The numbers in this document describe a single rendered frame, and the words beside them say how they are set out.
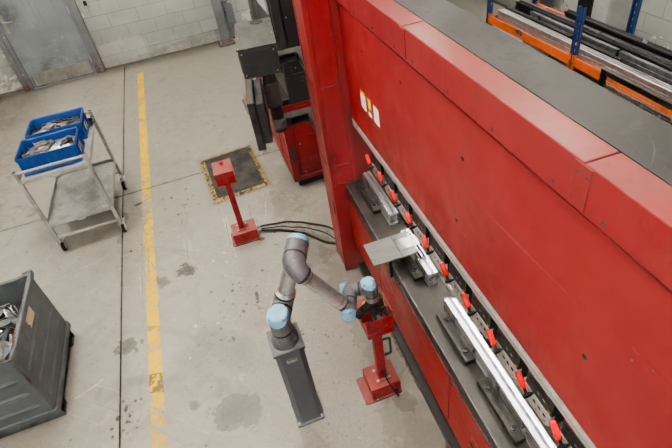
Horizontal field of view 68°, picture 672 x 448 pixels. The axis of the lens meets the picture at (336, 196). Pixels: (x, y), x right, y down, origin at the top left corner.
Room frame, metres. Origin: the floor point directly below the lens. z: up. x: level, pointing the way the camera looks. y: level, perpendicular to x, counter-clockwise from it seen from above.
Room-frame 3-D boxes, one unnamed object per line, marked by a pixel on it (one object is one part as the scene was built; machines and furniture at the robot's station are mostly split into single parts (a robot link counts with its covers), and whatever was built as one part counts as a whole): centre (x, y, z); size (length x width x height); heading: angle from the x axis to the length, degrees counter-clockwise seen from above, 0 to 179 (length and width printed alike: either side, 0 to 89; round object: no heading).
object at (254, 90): (3.12, 0.43, 1.42); 0.45 x 0.12 x 0.36; 4
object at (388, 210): (2.58, -0.29, 0.92); 0.50 x 0.06 x 0.10; 12
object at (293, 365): (1.68, 0.40, 0.39); 0.18 x 0.18 x 0.77; 13
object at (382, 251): (2.01, -0.26, 1.00); 0.26 x 0.18 x 0.01; 102
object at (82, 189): (4.15, 2.47, 0.47); 0.90 x 0.66 x 0.95; 13
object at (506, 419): (1.05, -0.55, 0.89); 0.30 x 0.05 x 0.03; 12
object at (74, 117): (4.40, 2.52, 0.92); 0.50 x 0.36 x 0.18; 103
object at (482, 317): (1.29, -0.56, 1.25); 0.15 x 0.09 x 0.17; 12
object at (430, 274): (1.99, -0.41, 0.92); 0.39 x 0.06 x 0.10; 12
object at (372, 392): (1.77, -0.07, 0.06); 0.25 x 0.20 x 0.12; 103
